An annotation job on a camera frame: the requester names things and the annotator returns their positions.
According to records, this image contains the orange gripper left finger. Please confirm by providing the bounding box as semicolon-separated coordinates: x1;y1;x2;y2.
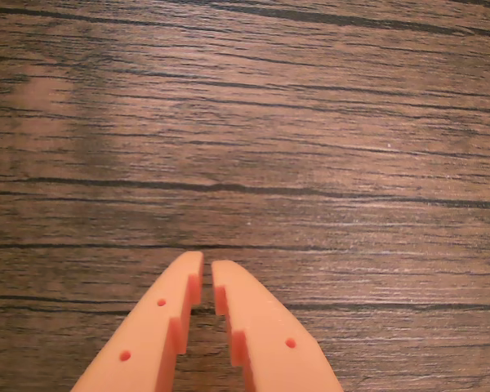
69;251;204;392

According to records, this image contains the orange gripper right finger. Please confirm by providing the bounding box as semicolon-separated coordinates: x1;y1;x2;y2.
211;260;344;392

